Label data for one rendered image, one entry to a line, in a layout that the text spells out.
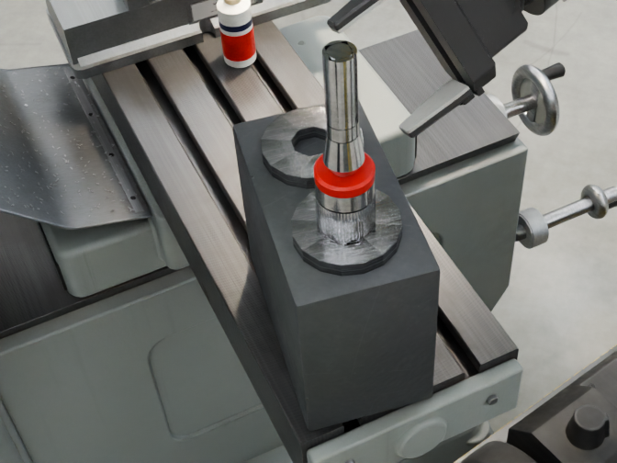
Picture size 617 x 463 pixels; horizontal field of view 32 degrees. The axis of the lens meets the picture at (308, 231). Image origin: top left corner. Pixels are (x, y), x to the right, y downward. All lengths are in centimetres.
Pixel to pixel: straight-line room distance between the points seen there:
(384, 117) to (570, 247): 101
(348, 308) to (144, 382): 71
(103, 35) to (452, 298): 55
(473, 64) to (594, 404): 63
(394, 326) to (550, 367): 128
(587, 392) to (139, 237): 59
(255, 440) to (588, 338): 77
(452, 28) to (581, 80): 191
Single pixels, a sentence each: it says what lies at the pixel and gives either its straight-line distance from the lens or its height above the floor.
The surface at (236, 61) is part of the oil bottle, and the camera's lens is 131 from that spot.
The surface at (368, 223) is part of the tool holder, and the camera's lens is 83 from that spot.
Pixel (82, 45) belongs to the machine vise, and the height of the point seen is 95.
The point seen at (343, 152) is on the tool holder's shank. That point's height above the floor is 120.
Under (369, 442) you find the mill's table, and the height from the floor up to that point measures 89.
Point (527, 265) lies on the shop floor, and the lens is 229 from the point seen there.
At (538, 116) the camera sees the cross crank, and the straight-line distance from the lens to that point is 173.
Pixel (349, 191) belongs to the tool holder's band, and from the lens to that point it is 79.
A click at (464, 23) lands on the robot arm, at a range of 83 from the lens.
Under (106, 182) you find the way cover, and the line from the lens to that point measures 130.
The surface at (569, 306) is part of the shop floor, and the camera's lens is 223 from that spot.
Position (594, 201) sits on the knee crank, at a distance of 173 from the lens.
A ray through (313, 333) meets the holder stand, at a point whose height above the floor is 106.
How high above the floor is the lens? 175
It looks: 48 degrees down
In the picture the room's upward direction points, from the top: 5 degrees counter-clockwise
